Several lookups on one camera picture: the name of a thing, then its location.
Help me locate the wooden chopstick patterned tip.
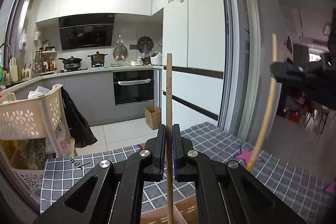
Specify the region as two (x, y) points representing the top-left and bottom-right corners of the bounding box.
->
(246, 33), (279, 171)

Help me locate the plain wooden chopstick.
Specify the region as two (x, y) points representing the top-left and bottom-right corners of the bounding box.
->
(166, 53), (174, 224)

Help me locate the black kitchen faucet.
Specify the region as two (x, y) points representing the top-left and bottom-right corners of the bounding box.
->
(1, 43), (12, 70)

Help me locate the grey checked tablecloth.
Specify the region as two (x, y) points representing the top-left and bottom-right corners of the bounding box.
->
(37, 123), (335, 223)

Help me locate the cardboard box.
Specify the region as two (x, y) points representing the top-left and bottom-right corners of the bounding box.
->
(144, 106), (161, 130)

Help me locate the beige perforated storage cart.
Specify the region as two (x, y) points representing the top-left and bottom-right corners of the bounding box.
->
(1, 84), (76, 190)

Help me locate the black built-in oven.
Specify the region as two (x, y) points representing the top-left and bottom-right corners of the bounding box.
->
(113, 70), (154, 105)

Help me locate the bronze cooking pot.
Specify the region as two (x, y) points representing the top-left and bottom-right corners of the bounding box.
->
(88, 51), (107, 68)

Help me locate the black wok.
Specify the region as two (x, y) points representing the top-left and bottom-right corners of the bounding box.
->
(58, 56), (82, 71)

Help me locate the white refrigerator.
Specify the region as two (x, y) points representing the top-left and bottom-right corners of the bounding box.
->
(162, 0), (226, 130)

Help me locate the black range hood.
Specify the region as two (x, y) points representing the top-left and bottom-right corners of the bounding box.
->
(59, 14), (116, 51)

